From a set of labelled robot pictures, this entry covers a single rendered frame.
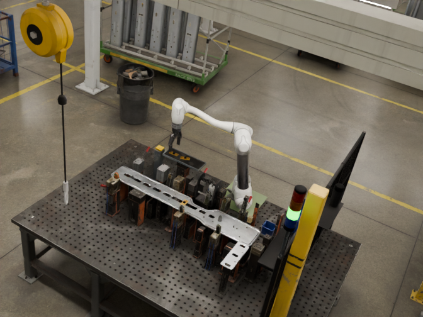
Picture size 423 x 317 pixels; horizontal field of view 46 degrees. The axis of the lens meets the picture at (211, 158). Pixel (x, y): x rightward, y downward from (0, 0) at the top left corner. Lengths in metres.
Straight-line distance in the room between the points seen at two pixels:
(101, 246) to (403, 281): 3.11
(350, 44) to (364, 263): 4.65
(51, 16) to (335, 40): 0.83
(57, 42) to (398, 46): 0.95
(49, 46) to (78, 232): 2.90
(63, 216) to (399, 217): 3.91
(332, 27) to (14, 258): 4.41
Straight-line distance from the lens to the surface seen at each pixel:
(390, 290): 5.49
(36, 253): 4.85
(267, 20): 1.15
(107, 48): 8.55
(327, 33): 1.10
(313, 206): 2.93
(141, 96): 6.78
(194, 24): 8.02
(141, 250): 4.18
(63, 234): 4.32
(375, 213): 6.36
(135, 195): 4.17
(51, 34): 1.55
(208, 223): 4.02
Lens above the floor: 3.68
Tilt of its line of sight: 34 degrees down
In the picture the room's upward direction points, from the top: 9 degrees clockwise
